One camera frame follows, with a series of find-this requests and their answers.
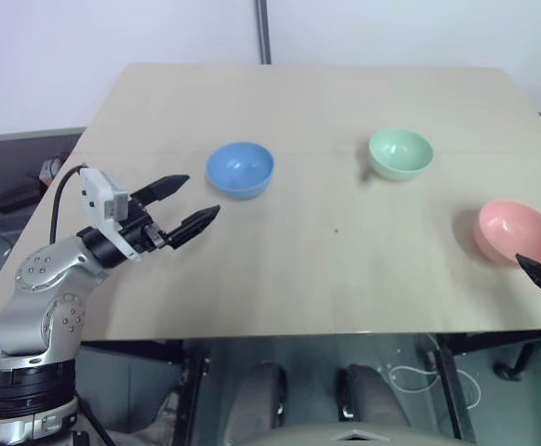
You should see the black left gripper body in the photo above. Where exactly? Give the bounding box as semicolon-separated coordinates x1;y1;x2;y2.
120;193;169;255

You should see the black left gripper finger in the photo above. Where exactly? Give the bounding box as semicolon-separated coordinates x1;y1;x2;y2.
165;204;222;252
132;174;191;206

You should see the pink red plastic bowl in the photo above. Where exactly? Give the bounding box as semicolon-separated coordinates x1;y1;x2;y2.
472;199;541;269

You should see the blue plastic bowl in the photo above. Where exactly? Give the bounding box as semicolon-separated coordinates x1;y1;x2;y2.
205;140;276;202

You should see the black chair caster base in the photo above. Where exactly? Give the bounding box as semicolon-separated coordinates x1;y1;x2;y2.
492;342;537;383

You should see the red white device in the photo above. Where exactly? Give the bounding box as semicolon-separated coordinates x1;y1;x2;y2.
39;156;69;183

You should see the black box on floor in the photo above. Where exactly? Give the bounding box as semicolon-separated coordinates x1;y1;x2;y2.
0;177;45;216

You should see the black table leg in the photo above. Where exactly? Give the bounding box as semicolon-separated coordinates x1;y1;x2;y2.
171;340;212;446
435;333;480;443

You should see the green plastic bowl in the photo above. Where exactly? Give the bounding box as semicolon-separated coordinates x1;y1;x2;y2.
367;127;435;184

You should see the dark rounded robot leg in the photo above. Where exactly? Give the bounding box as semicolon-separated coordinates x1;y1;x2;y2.
335;363;412;429

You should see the grey robot torso front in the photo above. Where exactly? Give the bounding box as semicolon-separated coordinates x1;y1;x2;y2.
231;419;479;446

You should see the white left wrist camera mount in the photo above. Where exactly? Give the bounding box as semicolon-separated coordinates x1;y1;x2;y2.
78;168;142;262

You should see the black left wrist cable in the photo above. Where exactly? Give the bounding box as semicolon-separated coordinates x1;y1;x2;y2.
48;163;89;244

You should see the white floor cable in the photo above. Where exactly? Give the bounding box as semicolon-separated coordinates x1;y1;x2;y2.
388;363;482;411

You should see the grey vertical post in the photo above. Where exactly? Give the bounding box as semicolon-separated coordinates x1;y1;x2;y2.
253;0;272;65

